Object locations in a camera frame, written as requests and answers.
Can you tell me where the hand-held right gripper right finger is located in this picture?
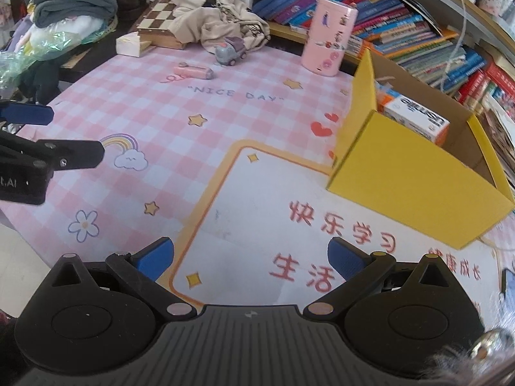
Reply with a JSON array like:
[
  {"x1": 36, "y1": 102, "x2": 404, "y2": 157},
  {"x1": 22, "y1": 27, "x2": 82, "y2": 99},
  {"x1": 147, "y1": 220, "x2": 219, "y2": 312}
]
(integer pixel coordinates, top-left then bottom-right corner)
[{"x1": 303, "y1": 236, "x2": 459, "y2": 324}]

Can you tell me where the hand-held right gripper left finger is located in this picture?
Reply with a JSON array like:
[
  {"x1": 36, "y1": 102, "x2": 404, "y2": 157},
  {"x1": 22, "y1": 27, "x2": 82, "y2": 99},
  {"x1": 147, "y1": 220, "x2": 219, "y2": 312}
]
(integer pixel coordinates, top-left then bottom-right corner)
[{"x1": 38, "y1": 238, "x2": 198, "y2": 324}]

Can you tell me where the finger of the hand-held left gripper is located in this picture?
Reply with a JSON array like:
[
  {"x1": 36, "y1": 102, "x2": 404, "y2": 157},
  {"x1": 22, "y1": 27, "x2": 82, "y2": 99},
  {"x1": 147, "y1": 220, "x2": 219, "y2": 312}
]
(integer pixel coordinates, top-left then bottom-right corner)
[
  {"x1": 0, "y1": 132, "x2": 106, "y2": 172},
  {"x1": 0, "y1": 100, "x2": 55, "y2": 128}
]

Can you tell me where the yellow cardboard box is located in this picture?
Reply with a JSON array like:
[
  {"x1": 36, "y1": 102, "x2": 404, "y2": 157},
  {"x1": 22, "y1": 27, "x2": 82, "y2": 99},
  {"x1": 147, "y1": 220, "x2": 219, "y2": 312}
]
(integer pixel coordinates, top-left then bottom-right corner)
[{"x1": 325, "y1": 48, "x2": 515, "y2": 250}]

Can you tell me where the orange white toothpaste box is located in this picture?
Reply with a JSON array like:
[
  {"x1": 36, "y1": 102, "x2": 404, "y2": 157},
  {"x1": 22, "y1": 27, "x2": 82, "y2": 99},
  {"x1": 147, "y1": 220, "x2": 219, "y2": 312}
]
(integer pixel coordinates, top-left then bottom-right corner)
[{"x1": 375, "y1": 82, "x2": 450, "y2": 146}]

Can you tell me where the iridescent plastic wrap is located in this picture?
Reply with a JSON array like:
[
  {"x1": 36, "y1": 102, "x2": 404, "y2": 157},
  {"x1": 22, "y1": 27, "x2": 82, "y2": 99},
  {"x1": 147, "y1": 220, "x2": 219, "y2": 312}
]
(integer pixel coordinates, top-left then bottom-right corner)
[{"x1": 0, "y1": 16, "x2": 118, "y2": 86}]

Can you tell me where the pink checked desk mat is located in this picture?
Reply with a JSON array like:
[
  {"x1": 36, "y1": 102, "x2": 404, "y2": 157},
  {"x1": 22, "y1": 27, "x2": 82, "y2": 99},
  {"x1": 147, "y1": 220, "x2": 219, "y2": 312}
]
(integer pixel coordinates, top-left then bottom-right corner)
[{"x1": 0, "y1": 42, "x2": 515, "y2": 306}]

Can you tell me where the grey folded cloth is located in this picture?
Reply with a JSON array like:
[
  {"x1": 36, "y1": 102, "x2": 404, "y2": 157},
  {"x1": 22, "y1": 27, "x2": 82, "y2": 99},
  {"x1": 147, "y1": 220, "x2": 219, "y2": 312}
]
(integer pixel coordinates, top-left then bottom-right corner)
[{"x1": 33, "y1": 0, "x2": 118, "y2": 29}]

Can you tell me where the white folded paper block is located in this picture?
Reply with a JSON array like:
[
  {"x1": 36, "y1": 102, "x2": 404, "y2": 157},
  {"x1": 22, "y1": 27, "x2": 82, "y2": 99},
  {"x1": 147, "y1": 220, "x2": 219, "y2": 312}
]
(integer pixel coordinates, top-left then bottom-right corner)
[{"x1": 116, "y1": 33, "x2": 156, "y2": 58}]

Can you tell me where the pink cylindrical tube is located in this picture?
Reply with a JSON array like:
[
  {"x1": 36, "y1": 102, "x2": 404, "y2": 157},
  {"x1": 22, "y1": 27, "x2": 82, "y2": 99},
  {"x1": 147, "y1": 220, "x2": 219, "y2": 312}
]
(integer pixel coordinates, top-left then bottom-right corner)
[{"x1": 174, "y1": 62, "x2": 214, "y2": 81}]

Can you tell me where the wooden chessboard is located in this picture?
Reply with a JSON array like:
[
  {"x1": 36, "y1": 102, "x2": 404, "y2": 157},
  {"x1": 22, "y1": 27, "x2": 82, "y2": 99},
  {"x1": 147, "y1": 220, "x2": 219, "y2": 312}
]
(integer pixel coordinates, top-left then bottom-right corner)
[{"x1": 137, "y1": 0, "x2": 191, "y2": 51}]

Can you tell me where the black smartphone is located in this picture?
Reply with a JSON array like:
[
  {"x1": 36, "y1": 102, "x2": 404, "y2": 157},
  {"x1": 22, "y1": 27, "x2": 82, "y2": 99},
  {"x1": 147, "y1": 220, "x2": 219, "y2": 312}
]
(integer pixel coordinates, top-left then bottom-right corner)
[{"x1": 501, "y1": 267, "x2": 515, "y2": 311}]

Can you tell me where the grey purple toy car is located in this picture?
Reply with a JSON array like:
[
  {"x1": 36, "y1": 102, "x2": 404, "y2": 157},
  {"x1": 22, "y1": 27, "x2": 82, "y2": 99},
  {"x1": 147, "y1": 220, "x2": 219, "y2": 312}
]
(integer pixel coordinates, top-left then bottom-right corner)
[{"x1": 215, "y1": 36, "x2": 248, "y2": 66}]

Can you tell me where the beige printed hoodie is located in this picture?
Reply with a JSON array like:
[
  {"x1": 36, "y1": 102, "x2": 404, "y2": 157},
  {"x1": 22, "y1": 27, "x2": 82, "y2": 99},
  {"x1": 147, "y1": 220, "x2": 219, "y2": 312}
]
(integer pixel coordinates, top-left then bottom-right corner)
[{"x1": 157, "y1": 0, "x2": 271, "y2": 55}]

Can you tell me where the pink sticker-covered canister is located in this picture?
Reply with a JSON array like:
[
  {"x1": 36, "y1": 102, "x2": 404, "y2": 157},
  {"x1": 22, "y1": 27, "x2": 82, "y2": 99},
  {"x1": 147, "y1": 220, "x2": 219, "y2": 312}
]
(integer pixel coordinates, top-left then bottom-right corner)
[{"x1": 302, "y1": 0, "x2": 359, "y2": 76}]

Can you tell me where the white wooden bookshelf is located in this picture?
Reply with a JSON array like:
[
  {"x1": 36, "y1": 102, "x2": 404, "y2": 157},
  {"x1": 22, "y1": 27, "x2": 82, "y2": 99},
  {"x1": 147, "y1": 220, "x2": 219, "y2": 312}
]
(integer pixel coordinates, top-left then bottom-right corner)
[{"x1": 233, "y1": 0, "x2": 515, "y2": 65}]

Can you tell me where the row of colourful books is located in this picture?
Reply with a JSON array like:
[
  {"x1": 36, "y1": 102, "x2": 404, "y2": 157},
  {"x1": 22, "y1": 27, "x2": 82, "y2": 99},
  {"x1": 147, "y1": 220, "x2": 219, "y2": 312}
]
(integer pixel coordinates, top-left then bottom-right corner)
[{"x1": 251, "y1": 0, "x2": 515, "y2": 129}]

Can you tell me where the white hanging cable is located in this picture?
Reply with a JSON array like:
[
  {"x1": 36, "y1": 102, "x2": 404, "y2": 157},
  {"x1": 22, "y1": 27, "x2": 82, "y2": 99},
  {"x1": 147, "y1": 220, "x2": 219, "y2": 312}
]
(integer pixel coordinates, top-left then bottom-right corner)
[{"x1": 440, "y1": 0, "x2": 470, "y2": 94}]

